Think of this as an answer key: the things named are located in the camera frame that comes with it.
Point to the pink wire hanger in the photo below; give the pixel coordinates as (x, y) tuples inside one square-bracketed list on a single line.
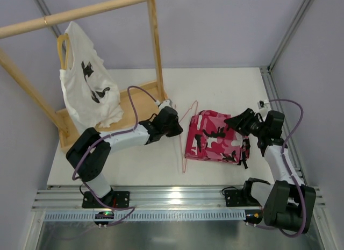
[(182, 138)]

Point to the white printed t-shirt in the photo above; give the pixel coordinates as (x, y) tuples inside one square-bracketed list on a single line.
[(90, 93)]

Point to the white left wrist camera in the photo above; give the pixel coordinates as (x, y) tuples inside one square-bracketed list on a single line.
[(165, 103)]

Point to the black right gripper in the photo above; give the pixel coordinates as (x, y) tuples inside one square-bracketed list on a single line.
[(247, 123)]

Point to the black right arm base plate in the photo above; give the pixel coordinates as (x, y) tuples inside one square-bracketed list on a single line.
[(238, 198)]

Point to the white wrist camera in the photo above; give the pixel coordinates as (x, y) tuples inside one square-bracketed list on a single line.
[(165, 103), (263, 104)]

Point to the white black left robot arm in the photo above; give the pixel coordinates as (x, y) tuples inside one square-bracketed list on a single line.
[(89, 153)]

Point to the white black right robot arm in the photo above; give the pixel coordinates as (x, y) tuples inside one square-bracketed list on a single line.
[(288, 203)]

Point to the slotted grey cable duct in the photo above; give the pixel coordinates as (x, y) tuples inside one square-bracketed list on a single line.
[(144, 215)]

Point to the wooden clothes rack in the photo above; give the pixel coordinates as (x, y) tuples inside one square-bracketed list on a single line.
[(136, 102)]

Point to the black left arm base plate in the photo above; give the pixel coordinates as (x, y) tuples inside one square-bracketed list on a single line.
[(114, 199)]

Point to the pink camouflage trousers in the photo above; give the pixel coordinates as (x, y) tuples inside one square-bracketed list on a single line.
[(210, 139)]

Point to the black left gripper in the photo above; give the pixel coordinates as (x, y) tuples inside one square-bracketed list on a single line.
[(173, 126)]

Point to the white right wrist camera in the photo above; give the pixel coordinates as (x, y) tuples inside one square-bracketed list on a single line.
[(263, 104)]

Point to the yellow wooden hanger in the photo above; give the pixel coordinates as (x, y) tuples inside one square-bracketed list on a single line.
[(63, 45)]

